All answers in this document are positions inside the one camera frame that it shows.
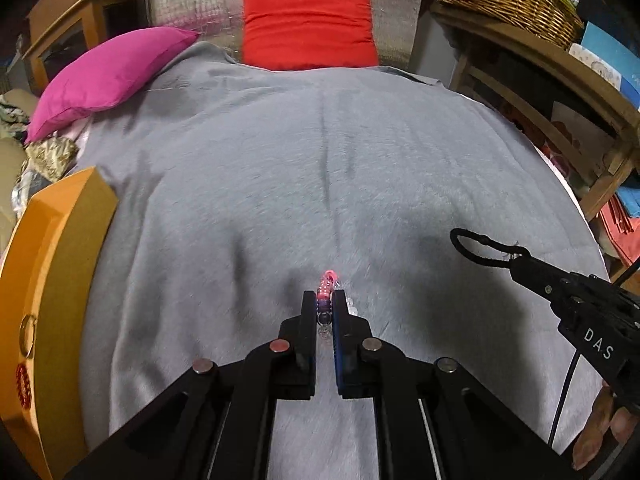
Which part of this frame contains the black cable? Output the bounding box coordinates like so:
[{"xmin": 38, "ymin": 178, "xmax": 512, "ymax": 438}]
[{"xmin": 546, "ymin": 262, "xmax": 640, "ymax": 450}]

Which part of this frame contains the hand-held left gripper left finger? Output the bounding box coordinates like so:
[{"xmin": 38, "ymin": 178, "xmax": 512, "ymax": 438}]
[{"xmin": 65, "ymin": 290, "xmax": 318, "ymax": 480}]

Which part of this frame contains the orange cardboard box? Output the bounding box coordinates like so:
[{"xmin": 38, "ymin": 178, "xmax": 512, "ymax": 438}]
[{"xmin": 0, "ymin": 167, "xmax": 120, "ymax": 480}]

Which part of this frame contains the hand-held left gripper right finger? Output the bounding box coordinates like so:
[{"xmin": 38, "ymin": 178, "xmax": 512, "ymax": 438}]
[{"xmin": 332, "ymin": 289, "xmax": 566, "ymax": 480}]

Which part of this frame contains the wooden furniture frame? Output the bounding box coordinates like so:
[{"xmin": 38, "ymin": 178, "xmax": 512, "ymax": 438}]
[{"xmin": 22, "ymin": 0, "xmax": 151, "ymax": 97}]

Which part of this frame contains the magenta pillow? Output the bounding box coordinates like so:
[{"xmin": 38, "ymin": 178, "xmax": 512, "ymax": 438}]
[{"xmin": 25, "ymin": 27, "xmax": 201, "ymax": 145}]

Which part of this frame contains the wooden shelf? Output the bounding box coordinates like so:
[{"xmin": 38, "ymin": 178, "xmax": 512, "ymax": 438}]
[{"xmin": 430, "ymin": 0, "xmax": 640, "ymax": 222}]

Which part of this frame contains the metal bangle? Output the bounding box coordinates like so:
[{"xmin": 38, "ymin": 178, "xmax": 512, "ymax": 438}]
[{"xmin": 19, "ymin": 314, "xmax": 39, "ymax": 359}]

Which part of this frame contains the person's right hand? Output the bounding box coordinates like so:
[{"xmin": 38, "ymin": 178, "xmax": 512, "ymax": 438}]
[{"xmin": 571, "ymin": 379, "xmax": 640, "ymax": 472}]

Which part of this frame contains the floral patterned cloth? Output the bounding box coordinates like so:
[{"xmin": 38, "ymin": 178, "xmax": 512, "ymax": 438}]
[{"xmin": 0, "ymin": 92, "xmax": 80, "ymax": 186}]

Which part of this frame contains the blue card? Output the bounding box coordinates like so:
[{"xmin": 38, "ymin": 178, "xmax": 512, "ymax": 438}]
[{"xmin": 567, "ymin": 21, "xmax": 640, "ymax": 111}]

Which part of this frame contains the red bead bracelet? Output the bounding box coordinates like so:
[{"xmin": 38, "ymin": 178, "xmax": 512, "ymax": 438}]
[{"xmin": 15, "ymin": 364, "xmax": 34, "ymax": 409}]

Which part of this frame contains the red pillow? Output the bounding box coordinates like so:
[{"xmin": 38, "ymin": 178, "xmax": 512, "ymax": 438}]
[{"xmin": 241, "ymin": 0, "xmax": 378, "ymax": 72}]

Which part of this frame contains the black hair tie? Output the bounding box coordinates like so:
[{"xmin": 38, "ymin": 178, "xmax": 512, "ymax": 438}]
[{"xmin": 450, "ymin": 228, "xmax": 531, "ymax": 267}]

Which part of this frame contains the grey blanket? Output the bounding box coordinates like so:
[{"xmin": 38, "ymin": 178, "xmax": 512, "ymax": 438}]
[{"xmin": 65, "ymin": 42, "xmax": 613, "ymax": 480}]

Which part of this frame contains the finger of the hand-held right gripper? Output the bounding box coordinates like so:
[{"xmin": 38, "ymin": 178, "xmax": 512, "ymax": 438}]
[{"xmin": 510, "ymin": 254, "xmax": 581, "ymax": 313}]

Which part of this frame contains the pink bead bracelet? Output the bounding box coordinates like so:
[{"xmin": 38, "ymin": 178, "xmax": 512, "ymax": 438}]
[{"xmin": 315, "ymin": 270, "xmax": 359, "ymax": 342}]

